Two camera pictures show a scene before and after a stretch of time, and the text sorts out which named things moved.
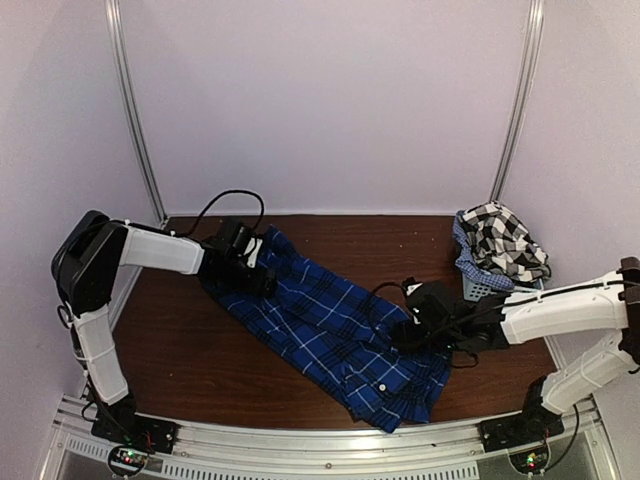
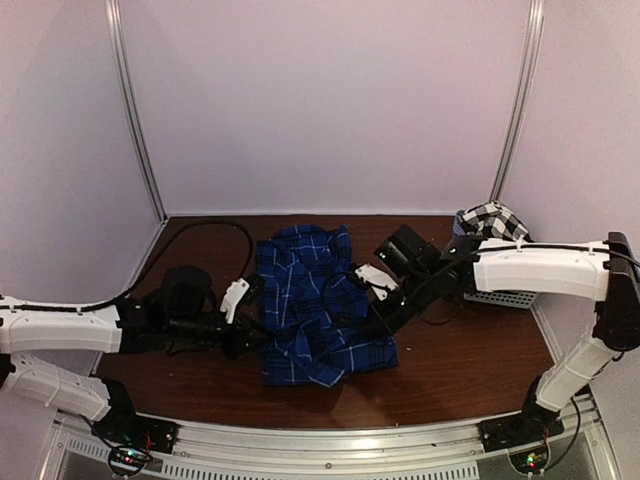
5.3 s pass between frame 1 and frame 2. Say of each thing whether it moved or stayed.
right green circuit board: stayed
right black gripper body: moved
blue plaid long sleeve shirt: moved
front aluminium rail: stayed
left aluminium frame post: stayed
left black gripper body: moved
